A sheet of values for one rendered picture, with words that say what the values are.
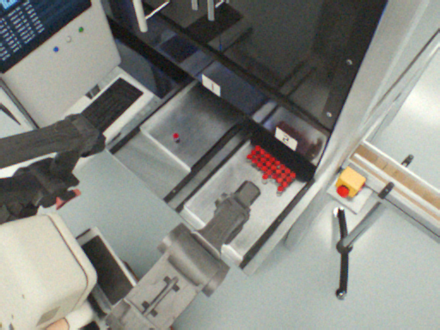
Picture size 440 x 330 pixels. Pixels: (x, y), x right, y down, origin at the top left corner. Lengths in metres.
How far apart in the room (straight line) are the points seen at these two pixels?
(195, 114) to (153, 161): 0.25
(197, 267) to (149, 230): 1.74
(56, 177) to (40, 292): 0.34
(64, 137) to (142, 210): 1.45
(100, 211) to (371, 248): 1.52
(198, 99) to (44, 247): 0.89
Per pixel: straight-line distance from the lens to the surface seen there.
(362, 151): 1.53
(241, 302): 2.24
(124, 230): 2.39
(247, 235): 1.39
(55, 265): 0.95
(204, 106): 1.61
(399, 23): 0.85
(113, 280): 1.24
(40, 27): 1.53
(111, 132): 1.71
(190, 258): 0.62
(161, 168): 1.50
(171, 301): 0.63
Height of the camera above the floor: 2.22
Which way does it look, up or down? 60 degrees down
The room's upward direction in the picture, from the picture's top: 1 degrees clockwise
